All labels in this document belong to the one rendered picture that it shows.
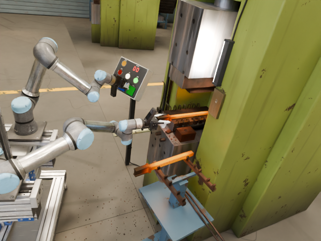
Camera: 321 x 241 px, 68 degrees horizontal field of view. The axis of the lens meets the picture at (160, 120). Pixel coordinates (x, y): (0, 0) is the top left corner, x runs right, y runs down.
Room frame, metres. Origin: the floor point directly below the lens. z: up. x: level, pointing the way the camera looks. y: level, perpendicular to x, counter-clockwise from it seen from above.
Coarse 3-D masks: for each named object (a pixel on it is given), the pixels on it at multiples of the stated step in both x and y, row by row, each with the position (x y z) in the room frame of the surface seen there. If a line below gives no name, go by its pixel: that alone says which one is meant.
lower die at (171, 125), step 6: (186, 108) 1.71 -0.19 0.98; (192, 108) 1.72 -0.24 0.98; (198, 108) 1.74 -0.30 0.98; (204, 108) 1.76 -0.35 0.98; (174, 114) 1.56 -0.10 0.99; (204, 114) 1.62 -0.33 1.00; (174, 120) 1.47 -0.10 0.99; (180, 120) 1.48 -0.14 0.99; (186, 120) 1.50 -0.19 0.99; (192, 120) 1.51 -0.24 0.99; (198, 120) 1.53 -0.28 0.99; (204, 120) 1.56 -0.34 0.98; (168, 126) 1.49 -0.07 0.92; (174, 126) 1.43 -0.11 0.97
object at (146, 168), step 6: (174, 156) 1.09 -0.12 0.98; (180, 156) 1.10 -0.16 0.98; (156, 162) 1.01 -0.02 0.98; (162, 162) 1.02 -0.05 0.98; (168, 162) 1.03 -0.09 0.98; (138, 168) 0.93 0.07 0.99; (144, 168) 0.94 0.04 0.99; (150, 168) 0.95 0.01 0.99; (156, 168) 0.99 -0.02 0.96; (138, 174) 0.92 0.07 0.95
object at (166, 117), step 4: (196, 112) 1.62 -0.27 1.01; (200, 112) 1.63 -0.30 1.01; (204, 112) 1.64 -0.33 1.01; (160, 116) 1.46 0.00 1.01; (164, 116) 1.47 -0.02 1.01; (168, 116) 1.48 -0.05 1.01; (172, 116) 1.50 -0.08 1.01; (176, 116) 1.51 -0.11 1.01; (180, 116) 1.52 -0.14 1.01; (184, 116) 1.54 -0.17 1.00
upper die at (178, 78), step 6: (174, 72) 1.54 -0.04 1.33; (180, 72) 1.48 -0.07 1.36; (174, 78) 1.52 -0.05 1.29; (180, 78) 1.46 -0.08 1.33; (186, 78) 1.44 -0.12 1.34; (192, 78) 1.46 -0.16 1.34; (198, 78) 1.48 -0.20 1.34; (204, 78) 1.51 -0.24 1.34; (210, 78) 1.53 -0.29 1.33; (180, 84) 1.45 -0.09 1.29; (186, 84) 1.44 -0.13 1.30; (192, 84) 1.46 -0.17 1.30; (198, 84) 1.49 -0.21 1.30; (204, 84) 1.51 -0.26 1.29; (210, 84) 1.54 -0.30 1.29
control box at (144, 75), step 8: (120, 64) 2.00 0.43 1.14; (128, 64) 1.96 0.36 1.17; (136, 64) 1.93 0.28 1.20; (128, 72) 1.91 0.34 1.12; (136, 72) 1.88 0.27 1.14; (144, 72) 1.85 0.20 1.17; (152, 72) 1.90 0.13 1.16; (128, 80) 1.87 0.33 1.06; (144, 80) 1.82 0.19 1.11; (136, 88) 1.79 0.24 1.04; (144, 88) 1.83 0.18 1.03; (128, 96) 1.78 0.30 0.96; (136, 96) 1.76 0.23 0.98
